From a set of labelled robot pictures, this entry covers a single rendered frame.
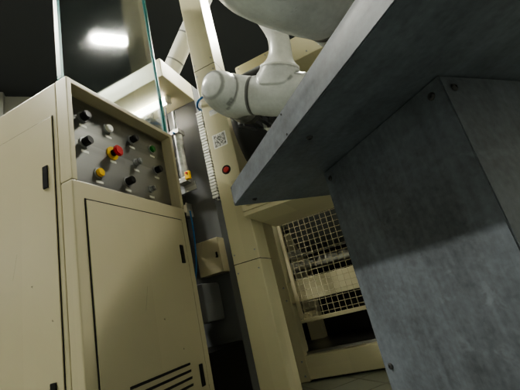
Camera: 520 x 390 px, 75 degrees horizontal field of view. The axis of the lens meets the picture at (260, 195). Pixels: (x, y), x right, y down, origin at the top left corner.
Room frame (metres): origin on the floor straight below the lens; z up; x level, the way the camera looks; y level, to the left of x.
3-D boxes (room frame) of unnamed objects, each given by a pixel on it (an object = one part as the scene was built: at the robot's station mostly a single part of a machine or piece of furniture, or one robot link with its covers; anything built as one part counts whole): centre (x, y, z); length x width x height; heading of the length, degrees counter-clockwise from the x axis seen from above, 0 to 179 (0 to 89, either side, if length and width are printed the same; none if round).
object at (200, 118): (1.54, 0.19, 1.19); 0.05 x 0.04 x 0.48; 160
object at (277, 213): (1.47, -0.14, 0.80); 0.37 x 0.36 x 0.02; 160
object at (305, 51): (1.71, -0.36, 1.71); 0.61 x 0.25 x 0.15; 70
